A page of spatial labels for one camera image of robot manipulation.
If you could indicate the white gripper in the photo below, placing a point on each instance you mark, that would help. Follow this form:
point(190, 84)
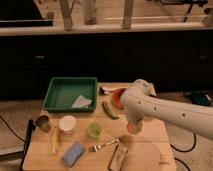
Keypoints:
point(137, 125)

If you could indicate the red orange apple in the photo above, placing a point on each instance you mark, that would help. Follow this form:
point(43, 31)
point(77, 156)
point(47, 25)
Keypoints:
point(131, 129)

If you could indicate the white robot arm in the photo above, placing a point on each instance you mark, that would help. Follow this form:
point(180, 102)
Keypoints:
point(138, 103)

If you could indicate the small green cup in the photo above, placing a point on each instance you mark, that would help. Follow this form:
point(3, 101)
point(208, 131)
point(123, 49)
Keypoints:
point(94, 130)

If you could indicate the white paper cup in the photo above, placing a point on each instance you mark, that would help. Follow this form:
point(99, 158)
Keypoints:
point(67, 124)

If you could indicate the metal cup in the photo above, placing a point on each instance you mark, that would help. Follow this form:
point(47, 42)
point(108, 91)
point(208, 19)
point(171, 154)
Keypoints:
point(43, 123)

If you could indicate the wooden rectangular block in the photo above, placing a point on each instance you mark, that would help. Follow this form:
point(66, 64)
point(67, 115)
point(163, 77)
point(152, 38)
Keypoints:
point(118, 158)

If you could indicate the orange bowl with contents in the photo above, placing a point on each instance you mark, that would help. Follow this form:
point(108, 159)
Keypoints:
point(115, 99)

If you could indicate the silver fork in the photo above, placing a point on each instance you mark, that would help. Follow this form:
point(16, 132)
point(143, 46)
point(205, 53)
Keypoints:
point(98, 147)

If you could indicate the white paper sheet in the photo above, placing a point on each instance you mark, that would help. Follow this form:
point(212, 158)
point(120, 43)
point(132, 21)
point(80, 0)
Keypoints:
point(81, 102)

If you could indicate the dark blue bag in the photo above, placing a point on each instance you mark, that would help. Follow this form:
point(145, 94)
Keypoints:
point(200, 98)

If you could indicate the blue sponge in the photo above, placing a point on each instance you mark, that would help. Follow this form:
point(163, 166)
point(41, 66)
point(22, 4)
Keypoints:
point(73, 153)

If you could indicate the green plastic tray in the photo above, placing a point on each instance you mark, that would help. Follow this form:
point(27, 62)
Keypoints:
point(63, 91)

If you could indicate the brush with white handle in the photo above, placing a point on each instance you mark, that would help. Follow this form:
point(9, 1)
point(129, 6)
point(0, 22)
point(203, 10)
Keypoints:
point(105, 90)

